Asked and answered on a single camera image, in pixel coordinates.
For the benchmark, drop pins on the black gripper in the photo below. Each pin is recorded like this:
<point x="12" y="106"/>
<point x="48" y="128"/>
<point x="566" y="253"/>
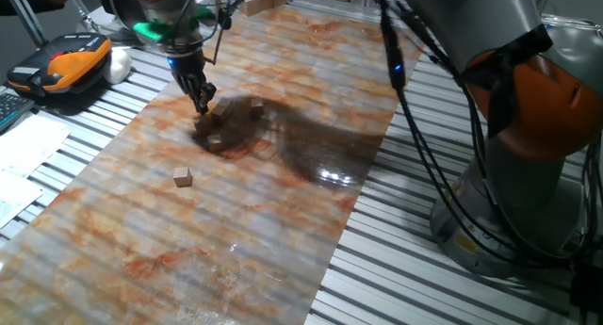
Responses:
<point x="186" y="67"/>

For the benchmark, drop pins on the black sleeved forearm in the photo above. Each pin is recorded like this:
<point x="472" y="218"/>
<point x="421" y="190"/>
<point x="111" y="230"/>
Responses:
<point x="19" y="2"/>

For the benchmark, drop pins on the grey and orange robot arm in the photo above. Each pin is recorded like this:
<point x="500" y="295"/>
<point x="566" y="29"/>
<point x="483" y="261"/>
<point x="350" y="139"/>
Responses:
<point x="471" y="14"/>

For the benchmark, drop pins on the white rounded object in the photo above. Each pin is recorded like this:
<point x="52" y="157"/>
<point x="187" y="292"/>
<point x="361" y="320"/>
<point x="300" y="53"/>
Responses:
<point x="118" y="65"/>

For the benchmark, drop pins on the small brown cardboard box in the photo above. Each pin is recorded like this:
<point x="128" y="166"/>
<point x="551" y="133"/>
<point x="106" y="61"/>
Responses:
<point x="261" y="0"/>

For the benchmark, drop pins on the black round drum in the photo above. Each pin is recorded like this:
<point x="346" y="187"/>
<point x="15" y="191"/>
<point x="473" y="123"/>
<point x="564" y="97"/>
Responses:
<point x="118" y="4"/>

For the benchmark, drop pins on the orange and black teach pendant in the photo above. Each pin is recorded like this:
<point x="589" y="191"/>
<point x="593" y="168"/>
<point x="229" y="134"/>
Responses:
<point x="70" y="61"/>

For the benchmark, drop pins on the orange marble pattern sheet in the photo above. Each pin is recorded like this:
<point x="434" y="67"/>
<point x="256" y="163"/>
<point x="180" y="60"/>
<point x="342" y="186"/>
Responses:
<point x="188" y="245"/>

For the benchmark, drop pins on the blank white paper sheet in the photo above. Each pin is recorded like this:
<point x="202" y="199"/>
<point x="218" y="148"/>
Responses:
<point x="28" y="143"/>

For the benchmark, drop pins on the black keyboard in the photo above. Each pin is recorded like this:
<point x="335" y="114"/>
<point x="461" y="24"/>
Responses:
<point x="11" y="109"/>

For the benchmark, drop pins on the grey aluminium bar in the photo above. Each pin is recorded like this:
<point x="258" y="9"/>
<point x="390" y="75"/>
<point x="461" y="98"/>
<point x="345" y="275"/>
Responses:
<point x="26" y="16"/>

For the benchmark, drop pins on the white paper with print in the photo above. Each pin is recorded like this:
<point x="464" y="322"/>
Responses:
<point x="16" y="198"/>

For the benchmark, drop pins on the green gripper mount plate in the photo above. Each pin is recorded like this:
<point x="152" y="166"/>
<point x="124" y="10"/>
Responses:
<point x="151" y="29"/>

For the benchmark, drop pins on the grey metal base plate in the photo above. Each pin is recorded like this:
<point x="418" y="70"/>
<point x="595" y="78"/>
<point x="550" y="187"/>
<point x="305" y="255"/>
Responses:
<point x="118" y="35"/>

